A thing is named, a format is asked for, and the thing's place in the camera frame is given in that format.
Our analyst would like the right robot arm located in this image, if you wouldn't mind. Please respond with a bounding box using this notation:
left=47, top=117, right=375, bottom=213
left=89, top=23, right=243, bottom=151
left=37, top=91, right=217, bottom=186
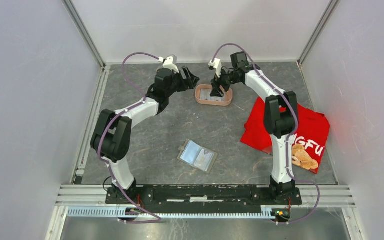
left=208, top=51, right=299, bottom=204

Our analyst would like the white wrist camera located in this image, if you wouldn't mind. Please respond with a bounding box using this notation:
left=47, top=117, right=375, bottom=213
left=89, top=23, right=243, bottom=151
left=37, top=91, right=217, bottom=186
left=158, top=55, right=180, bottom=74
left=208, top=58, right=223, bottom=78

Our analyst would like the aluminium frame rail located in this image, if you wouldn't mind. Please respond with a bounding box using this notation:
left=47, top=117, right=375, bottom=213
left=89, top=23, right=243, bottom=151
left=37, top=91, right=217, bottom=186
left=55, top=185, right=356, bottom=220

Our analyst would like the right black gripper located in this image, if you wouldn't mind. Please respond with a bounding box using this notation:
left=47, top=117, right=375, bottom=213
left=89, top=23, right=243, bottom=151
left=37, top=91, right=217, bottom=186
left=209, top=65, right=240, bottom=98

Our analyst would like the grey card holder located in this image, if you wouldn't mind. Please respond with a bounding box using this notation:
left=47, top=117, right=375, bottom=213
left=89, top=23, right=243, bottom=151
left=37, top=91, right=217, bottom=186
left=177, top=139, right=218, bottom=174

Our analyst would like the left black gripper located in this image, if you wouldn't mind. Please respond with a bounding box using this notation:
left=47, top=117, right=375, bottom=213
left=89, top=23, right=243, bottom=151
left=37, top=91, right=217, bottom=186
left=166, top=66, right=200, bottom=98

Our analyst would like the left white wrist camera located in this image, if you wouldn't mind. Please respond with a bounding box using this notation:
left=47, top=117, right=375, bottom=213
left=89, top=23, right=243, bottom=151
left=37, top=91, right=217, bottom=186
left=158, top=55, right=180, bottom=74

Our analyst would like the red printed t-shirt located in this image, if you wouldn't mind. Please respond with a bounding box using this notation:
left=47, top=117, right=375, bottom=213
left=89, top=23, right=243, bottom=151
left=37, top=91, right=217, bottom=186
left=240, top=97, right=330, bottom=174

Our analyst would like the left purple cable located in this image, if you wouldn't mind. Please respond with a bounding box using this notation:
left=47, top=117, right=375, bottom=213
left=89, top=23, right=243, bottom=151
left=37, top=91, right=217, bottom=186
left=97, top=52, right=163, bottom=225

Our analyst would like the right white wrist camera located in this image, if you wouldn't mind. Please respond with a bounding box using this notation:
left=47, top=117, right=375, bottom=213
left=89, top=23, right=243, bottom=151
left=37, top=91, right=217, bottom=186
left=208, top=58, right=223, bottom=78

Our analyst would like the pink oval tray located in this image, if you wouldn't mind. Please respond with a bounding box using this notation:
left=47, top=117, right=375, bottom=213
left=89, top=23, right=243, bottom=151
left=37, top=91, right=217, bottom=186
left=194, top=84, right=234, bottom=107

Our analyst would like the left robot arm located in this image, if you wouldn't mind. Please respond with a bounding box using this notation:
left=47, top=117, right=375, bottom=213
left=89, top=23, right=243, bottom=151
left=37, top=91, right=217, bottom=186
left=90, top=66, right=200, bottom=204

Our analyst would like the grey credit card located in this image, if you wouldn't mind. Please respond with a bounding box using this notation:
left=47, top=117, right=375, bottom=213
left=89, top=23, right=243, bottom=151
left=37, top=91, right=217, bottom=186
left=199, top=88, right=212, bottom=101

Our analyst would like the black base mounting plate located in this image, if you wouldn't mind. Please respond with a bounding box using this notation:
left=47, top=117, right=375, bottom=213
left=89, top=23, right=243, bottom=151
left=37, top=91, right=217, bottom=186
left=105, top=183, right=302, bottom=215

